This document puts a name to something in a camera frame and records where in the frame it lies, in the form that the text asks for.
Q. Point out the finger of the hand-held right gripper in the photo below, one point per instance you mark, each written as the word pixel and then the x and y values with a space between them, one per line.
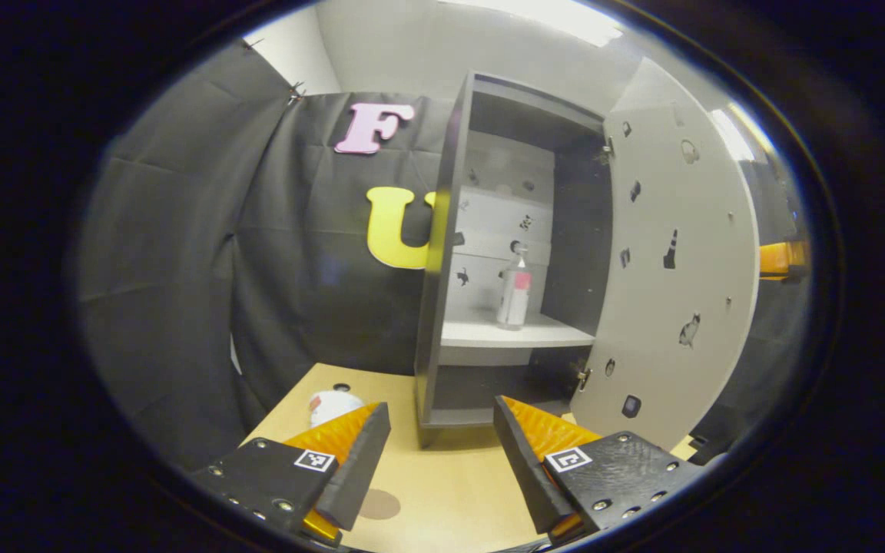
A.
pixel 782 259

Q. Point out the dark grey cabinet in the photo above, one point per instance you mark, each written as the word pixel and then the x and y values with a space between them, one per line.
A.
pixel 436 322

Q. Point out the white round container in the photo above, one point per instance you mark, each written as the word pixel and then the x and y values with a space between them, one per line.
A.
pixel 331 405

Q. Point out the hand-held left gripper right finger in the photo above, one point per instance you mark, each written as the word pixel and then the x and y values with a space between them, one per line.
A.
pixel 523 468

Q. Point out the round brown coaster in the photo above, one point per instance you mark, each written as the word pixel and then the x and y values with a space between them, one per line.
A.
pixel 379 504

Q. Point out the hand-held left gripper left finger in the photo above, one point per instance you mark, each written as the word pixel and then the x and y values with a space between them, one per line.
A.
pixel 358 476

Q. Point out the metal door hinge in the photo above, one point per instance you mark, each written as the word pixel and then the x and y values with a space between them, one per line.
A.
pixel 584 378
pixel 608 150

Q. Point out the clear plastic bottle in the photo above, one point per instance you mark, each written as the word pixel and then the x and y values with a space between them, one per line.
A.
pixel 514 299

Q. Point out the beige cabinet door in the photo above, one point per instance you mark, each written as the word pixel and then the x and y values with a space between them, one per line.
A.
pixel 657 353

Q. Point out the black backdrop cloth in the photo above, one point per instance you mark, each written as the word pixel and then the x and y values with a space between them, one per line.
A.
pixel 181 269

